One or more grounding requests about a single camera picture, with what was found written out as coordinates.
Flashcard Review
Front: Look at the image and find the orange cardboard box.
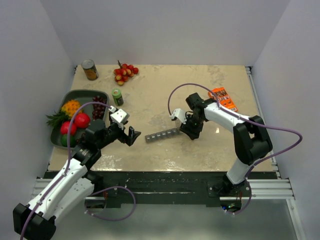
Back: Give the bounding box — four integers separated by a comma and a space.
212, 87, 238, 112

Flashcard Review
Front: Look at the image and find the green lid bottle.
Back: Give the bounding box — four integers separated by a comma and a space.
112, 88, 124, 106

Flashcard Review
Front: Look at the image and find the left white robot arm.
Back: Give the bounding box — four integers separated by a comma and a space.
13, 120, 141, 240

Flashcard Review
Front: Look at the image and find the toy pineapple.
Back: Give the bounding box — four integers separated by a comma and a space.
46, 99, 82, 128

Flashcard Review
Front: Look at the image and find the tin food can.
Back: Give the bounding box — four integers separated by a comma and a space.
81, 59, 99, 81

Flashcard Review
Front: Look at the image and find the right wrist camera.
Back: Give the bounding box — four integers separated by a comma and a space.
169, 108, 187, 124

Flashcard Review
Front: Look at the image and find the black base frame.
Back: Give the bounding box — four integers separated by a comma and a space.
43, 170, 278, 208

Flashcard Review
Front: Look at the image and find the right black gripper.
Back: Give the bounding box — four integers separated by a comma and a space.
179, 113, 205, 140

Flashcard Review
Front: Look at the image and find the green toy lime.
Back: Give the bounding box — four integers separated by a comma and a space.
60, 134, 76, 148

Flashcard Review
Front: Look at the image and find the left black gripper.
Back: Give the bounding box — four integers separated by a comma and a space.
97, 120, 141, 150

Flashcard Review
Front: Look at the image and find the red toy apple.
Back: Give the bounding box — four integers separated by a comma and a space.
73, 113, 91, 129

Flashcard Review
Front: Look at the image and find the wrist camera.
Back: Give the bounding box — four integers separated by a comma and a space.
109, 106, 130, 130
169, 108, 187, 124

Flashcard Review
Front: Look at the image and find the red toy fruit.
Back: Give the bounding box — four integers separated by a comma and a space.
60, 121, 77, 136

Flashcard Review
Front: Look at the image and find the grey weekly pill organizer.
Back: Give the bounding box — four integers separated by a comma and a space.
144, 127, 181, 144

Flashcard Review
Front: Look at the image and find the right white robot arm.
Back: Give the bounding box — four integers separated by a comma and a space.
178, 93, 273, 197

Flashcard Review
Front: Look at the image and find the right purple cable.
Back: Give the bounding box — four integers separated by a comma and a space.
167, 83, 303, 216

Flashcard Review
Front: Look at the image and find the dark purple grape bunch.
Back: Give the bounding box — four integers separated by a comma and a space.
92, 95, 107, 120

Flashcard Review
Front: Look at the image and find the dark grey tray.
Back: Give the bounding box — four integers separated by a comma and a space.
50, 89, 110, 149

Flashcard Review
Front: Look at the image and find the red cherry bunch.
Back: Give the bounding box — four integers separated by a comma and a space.
113, 60, 140, 86

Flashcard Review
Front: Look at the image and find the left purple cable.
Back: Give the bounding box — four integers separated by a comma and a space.
19, 101, 137, 240

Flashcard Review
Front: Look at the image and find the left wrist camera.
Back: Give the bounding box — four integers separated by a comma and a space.
109, 106, 130, 130

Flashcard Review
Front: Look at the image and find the purple cable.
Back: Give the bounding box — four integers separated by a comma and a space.
19, 101, 137, 240
167, 83, 303, 216

